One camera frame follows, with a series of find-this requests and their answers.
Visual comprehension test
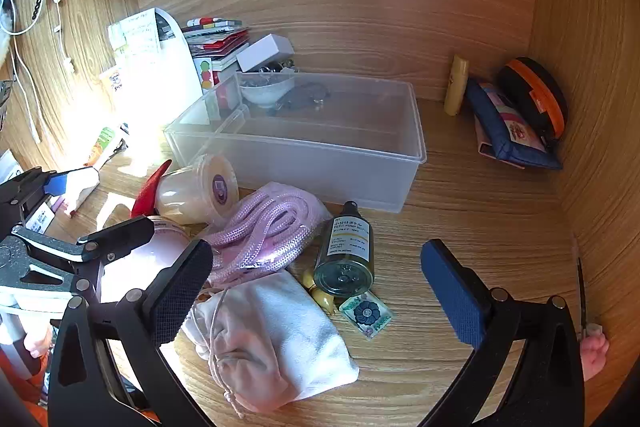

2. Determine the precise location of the wooden desktop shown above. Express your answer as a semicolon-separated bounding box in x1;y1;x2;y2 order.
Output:
50;97;586;427

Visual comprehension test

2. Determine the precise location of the red white tube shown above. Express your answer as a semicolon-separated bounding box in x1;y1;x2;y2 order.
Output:
187;18;241;30

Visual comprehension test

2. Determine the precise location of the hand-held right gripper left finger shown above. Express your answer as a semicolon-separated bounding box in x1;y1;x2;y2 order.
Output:
47;238;216;427

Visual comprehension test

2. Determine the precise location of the fruit sticker sheet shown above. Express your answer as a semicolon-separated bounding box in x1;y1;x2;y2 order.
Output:
199;57;216;90

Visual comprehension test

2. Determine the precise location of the stack of sticker books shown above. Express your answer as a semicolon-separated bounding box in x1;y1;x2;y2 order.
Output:
181;24;251;88

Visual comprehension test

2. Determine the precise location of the black and orange round case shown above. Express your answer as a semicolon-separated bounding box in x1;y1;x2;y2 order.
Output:
497;57;569;152

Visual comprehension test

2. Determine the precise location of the small cartoon sticker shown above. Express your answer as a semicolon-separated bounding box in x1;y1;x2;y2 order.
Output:
97;67;126;95

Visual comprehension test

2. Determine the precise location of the small white box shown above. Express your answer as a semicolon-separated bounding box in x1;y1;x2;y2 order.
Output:
236;34;294;72

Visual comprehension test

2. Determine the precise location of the pink braided rope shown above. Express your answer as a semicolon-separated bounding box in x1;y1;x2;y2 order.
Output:
200;182;332;285

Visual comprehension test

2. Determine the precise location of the clear plastic storage box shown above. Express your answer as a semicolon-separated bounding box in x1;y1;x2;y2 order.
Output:
164;72;427;214

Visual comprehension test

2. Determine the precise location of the dark grey keychain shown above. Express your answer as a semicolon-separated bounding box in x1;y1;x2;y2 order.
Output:
272;84;331;112

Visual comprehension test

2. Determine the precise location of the white packet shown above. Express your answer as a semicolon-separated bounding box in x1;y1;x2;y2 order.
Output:
25;167;101;233

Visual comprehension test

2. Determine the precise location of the yellow tube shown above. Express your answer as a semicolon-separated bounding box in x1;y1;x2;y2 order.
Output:
445;54;471;116

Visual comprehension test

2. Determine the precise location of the small yellow charm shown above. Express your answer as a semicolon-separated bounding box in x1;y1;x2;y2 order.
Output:
302;271;338;315

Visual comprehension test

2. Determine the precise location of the person's left hand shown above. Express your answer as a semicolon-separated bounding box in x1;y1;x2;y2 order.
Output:
22;324;54;360

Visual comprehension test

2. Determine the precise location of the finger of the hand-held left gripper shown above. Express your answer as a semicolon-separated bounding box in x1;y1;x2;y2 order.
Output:
11;216;157;265
0;167;69;220

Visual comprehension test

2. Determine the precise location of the green and orange packet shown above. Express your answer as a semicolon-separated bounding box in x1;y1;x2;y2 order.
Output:
82;126;128;168

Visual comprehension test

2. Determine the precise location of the white paper bag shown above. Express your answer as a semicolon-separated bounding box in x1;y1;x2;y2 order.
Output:
107;7;206;138

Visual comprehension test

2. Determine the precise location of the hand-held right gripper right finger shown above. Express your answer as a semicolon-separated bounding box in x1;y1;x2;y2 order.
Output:
417;238;587;427

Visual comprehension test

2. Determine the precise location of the navy zip pouch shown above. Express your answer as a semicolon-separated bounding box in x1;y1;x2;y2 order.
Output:
465;79;563;171

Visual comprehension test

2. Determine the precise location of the white cable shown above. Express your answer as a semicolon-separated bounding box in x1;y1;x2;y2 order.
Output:
10;0;76;142

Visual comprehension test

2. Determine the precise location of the black pen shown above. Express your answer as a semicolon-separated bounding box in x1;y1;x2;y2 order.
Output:
575;257;589;340

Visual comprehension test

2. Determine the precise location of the red horn-shaped object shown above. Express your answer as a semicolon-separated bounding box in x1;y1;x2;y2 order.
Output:
131;159;173;219

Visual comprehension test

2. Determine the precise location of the pink round jar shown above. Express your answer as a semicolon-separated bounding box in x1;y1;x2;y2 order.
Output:
97;215;193;303

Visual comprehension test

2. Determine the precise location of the person's orange garment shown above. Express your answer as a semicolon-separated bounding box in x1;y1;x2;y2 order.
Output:
0;352;51;427

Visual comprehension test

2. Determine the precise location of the white drawstring pouch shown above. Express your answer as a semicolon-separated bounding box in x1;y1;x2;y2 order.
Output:
181;269;360;418

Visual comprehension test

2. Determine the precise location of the bowl of trinkets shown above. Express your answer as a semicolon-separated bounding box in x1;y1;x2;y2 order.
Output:
237;67;296;105

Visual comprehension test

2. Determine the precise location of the pink figurine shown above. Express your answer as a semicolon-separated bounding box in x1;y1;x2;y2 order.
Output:
580;324;612;383

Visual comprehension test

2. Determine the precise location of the translucent lidded plastic cup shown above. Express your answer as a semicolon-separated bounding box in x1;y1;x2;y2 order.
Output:
154;154;240;228

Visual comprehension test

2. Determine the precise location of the dark glass spray bottle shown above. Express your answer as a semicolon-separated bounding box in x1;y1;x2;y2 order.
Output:
314;201;376;297

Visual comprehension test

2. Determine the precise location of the green flower card packet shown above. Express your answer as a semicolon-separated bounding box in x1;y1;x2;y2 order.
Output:
339;292;396;339

